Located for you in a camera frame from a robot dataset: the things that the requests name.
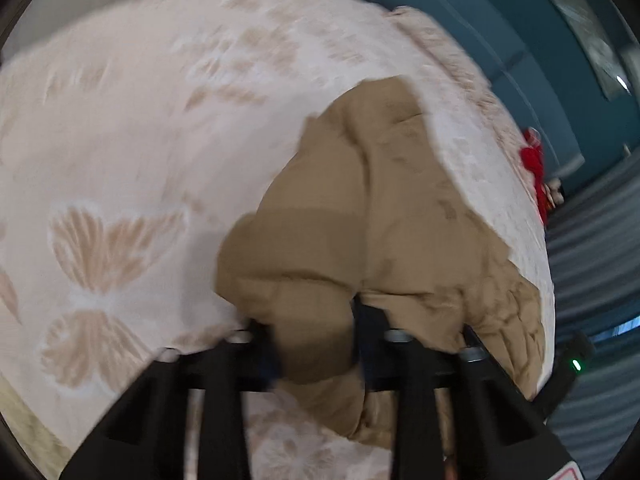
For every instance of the floral pillow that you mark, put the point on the floral pillow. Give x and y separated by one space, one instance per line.
445 55

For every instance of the red cloth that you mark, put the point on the red cloth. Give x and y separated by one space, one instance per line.
532 160

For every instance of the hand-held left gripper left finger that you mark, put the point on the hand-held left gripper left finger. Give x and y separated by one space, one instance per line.
220 410

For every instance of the grey curtain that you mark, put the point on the grey curtain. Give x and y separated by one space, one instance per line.
600 270

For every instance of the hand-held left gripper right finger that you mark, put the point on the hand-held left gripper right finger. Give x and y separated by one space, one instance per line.
430 410

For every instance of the plush toys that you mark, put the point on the plush toys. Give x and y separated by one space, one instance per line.
555 191

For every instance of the blue padded headboard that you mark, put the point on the blue padded headboard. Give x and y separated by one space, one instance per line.
475 25

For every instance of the framed wall picture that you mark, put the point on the framed wall picture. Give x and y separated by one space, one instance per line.
585 25

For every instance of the tan quilted jacket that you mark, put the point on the tan quilted jacket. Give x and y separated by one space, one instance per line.
400 210

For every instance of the floral white bed quilt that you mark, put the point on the floral white bed quilt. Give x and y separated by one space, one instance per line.
150 135

